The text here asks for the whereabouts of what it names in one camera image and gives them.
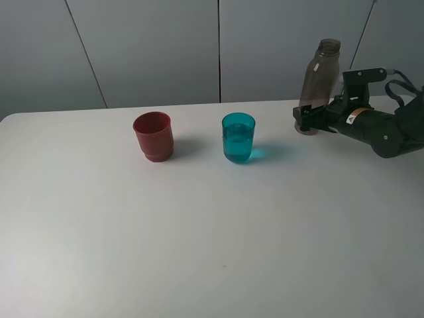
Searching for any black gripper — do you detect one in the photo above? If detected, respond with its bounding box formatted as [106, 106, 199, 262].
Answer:
[293, 95, 381, 142]

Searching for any grey translucent water bottle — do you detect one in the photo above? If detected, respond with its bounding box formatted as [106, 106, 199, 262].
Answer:
[294, 38, 342, 136]

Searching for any teal translucent plastic cup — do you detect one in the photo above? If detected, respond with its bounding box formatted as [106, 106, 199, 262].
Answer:
[221, 113, 256, 164]

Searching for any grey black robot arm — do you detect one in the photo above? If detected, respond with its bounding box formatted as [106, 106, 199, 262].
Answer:
[293, 79, 423, 158]

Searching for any red plastic cup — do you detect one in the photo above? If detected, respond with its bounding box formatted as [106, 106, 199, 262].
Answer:
[132, 111, 174, 162]

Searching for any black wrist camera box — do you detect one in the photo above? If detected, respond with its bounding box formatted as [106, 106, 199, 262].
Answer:
[342, 68, 387, 109]

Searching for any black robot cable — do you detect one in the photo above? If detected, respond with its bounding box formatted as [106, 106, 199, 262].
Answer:
[386, 68, 424, 107]

